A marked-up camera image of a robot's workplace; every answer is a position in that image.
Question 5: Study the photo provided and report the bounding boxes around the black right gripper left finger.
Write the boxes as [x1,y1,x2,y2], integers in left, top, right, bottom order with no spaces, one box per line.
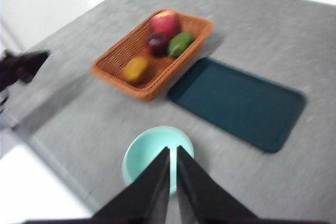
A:
[90,146,171,221]

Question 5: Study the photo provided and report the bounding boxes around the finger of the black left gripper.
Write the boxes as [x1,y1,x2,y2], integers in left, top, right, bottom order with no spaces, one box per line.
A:
[15,49,51,77]

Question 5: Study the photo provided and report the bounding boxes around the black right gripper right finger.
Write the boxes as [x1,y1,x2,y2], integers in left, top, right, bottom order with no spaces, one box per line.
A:
[176,144,259,221]

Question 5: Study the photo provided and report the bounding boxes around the teal ceramic bowl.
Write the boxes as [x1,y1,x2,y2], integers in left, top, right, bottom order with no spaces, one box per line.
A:
[122,125,195,198]

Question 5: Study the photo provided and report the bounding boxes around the orange-yellow kiwi fruit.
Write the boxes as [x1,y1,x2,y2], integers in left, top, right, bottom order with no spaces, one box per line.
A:
[123,57,150,84]

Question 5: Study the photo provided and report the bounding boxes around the brown wicker basket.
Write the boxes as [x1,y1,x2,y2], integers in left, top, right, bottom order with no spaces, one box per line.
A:
[90,8,214,102]

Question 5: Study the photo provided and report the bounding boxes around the dark green rectangular tray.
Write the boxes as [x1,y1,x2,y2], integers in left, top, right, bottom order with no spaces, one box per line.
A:
[167,57,307,154]

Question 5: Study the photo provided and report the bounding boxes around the dark purple plum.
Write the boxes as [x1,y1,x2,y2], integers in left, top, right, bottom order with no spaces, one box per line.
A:
[146,33,170,57]

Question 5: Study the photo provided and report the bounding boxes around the red apple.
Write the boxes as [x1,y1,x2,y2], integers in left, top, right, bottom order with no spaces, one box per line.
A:
[149,10,182,38]

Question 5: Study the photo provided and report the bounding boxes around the green avocado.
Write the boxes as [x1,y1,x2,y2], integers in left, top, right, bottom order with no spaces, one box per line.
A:
[167,31,195,58]

